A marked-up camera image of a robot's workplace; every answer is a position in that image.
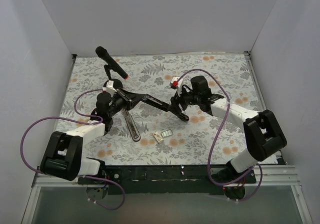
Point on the staple box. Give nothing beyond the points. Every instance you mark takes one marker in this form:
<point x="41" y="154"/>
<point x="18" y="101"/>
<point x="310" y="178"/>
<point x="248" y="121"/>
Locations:
<point x="158" y="137"/>

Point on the black microphone orange tip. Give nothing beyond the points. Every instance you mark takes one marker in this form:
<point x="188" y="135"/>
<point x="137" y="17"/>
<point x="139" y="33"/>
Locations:
<point x="104" y="55"/>

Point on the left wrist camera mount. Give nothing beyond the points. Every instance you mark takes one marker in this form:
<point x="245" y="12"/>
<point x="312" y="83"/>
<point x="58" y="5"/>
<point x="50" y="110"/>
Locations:
<point x="108" y="87"/>

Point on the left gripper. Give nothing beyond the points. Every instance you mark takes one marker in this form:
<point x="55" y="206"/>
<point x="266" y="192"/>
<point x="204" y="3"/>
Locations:
<point x="124" y="96"/>

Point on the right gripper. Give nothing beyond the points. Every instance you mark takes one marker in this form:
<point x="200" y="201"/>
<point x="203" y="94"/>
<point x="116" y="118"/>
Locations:
<point x="178" y="102"/>

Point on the floral patterned table mat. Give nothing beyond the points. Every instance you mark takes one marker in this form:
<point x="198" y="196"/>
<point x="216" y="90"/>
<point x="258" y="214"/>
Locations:
<point x="200" y="140"/>

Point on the staple strips pack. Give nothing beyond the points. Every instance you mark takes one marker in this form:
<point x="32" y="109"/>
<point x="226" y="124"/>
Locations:
<point x="167" y="133"/>

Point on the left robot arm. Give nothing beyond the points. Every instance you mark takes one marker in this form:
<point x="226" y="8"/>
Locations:
<point x="63" y="155"/>

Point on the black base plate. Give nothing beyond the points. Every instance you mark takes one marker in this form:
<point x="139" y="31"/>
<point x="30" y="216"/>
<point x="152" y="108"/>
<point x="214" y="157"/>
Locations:
<point x="139" y="179"/>

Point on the aluminium frame rail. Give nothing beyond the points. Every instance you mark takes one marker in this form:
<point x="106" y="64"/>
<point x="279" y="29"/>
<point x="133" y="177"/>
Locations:
<point x="277" y="175"/>

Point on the grey black stapler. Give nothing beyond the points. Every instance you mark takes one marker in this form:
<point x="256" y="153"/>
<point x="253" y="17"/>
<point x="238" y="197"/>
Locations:
<point x="135" y="135"/>

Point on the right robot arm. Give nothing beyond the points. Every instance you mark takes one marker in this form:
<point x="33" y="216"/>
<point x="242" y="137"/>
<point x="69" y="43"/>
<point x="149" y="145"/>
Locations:
<point x="263" y="134"/>

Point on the black microphone stand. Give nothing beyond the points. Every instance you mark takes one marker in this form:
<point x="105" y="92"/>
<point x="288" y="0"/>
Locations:
<point x="116" y="83"/>

